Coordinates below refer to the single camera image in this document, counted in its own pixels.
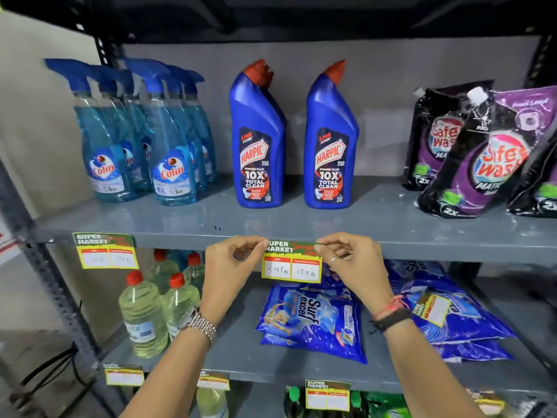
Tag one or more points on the person's left forearm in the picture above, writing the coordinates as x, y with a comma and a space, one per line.
174, 374

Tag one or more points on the person's left hand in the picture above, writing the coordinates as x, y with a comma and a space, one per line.
224, 280

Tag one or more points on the black purple detergent pouch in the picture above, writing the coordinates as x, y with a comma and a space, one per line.
491, 165
435, 139
537, 191

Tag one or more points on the yellow green price label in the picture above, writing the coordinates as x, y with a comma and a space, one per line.
124, 377
327, 397
106, 254
433, 309
214, 381
291, 267
489, 403

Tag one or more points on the row of blue spray bottles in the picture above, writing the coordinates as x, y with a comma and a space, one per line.
172, 169

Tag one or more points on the grey metal shelving rack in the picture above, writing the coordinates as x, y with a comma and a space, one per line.
391, 221

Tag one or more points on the person's right thumb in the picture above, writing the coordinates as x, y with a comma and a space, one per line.
338, 250

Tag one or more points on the silver metal wristwatch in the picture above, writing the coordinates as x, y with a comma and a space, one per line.
201, 325

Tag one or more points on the person's right hand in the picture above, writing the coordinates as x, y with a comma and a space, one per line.
363, 269

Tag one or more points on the clear red-capped liquid bottle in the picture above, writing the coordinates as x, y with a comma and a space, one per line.
195, 272
161, 269
179, 302
142, 319

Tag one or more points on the person's right forearm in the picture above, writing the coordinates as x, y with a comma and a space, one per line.
426, 370

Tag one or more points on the green packet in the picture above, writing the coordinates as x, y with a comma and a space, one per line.
383, 407

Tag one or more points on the blue detergent powder packet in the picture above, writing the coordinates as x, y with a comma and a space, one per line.
474, 350
461, 309
313, 319
333, 280

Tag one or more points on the dark green-capped bottle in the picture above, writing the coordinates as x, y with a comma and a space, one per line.
294, 402

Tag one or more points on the black wristband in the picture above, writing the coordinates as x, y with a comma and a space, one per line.
391, 319

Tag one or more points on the blue red-capped toilet cleaner bottle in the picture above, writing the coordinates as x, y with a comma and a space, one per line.
330, 156
256, 156

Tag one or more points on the person's left thumb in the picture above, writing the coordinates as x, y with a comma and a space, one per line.
252, 253

